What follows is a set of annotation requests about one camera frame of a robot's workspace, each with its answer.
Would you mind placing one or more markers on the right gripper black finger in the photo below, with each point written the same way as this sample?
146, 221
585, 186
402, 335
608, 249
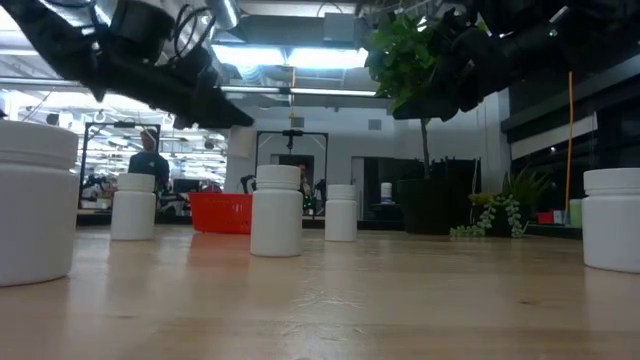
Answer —
456, 35
460, 87

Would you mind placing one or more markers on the white pill bottle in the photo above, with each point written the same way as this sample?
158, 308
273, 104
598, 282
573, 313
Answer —
37, 210
276, 215
612, 225
341, 215
133, 210

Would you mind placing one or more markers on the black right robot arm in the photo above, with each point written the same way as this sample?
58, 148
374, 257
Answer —
600, 30

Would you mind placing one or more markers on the black background robot arm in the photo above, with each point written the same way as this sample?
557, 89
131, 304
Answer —
247, 184

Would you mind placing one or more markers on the red plastic mesh basket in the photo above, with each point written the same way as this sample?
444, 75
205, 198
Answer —
220, 212

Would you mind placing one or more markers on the person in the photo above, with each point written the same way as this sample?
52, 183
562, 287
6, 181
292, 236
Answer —
303, 172
148, 165

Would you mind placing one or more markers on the leafy green plant, black pot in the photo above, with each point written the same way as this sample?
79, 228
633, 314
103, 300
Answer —
400, 60

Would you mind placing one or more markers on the black cabinet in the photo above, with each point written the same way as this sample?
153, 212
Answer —
460, 190

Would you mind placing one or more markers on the white cylindrical container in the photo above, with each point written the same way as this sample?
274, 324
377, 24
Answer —
386, 192

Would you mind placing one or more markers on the bright ceiling light panel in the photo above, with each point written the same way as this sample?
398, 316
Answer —
300, 57

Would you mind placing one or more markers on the small potted succulent plant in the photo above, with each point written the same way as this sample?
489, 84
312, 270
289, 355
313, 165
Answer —
487, 215

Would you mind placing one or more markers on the long ceiling light bar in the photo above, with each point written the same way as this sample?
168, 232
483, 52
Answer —
325, 92

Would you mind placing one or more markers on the small red box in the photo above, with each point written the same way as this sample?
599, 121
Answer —
545, 218

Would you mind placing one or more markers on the small grey container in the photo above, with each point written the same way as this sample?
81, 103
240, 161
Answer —
558, 216

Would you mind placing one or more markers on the light green cup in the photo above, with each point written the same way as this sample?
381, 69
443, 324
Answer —
575, 213

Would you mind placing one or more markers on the black gantry frame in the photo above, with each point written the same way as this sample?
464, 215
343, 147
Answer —
124, 124
292, 133

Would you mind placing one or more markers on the silver ceiling air duct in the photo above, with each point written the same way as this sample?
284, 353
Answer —
222, 12

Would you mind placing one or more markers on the grey ceiling duct box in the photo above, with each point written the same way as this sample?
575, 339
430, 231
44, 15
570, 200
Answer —
340, 27

